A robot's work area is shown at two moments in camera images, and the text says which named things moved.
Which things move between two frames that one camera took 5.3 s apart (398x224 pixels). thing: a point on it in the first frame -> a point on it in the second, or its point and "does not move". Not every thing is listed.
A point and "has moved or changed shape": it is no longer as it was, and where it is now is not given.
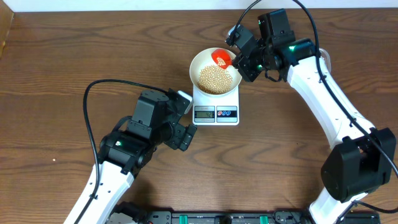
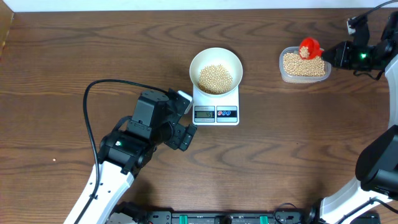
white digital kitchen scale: x=222 y=110 does not move
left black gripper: x=178 y=132 does not move
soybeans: x=220 y=61 has moved or changed shape
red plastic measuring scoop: x=223 y=55 has moved or changed shape
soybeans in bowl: x=214 y=79 does not move
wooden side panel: x=6 y=19 does not move
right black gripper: x=241 y=64 -> x=342 y=61
